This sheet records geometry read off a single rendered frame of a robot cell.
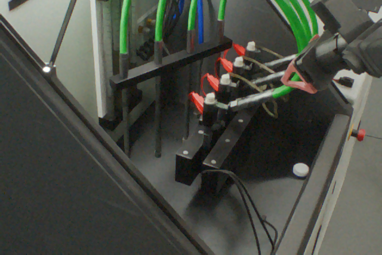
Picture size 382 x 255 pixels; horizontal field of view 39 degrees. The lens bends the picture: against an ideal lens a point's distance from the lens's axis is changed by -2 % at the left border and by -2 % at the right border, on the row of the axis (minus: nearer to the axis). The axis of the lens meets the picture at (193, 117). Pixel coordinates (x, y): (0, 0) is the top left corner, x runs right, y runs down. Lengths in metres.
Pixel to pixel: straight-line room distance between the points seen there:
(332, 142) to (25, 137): 0.72
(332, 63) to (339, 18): 0.10
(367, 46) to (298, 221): 0.46
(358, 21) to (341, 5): 0.04
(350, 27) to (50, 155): 0.50
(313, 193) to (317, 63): 0.33
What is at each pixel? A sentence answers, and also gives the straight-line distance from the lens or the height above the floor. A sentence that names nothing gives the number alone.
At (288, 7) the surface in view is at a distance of 0.95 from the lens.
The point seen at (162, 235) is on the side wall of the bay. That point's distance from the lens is 0.85.
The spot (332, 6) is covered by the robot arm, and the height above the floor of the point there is 1.40.
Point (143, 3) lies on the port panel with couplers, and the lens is 1.35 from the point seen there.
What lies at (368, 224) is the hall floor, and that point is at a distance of 2.49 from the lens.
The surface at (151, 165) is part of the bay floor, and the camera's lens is 1.36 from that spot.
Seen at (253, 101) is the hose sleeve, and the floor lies 1.14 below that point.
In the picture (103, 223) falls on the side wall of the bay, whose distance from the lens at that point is 0.91.
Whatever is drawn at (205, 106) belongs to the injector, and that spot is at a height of 1.10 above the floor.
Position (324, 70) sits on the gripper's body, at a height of 1.27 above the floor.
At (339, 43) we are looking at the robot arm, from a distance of 0.89.
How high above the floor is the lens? 1.74
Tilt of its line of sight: 37 degrees down
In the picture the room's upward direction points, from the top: 3 degrees clockwise
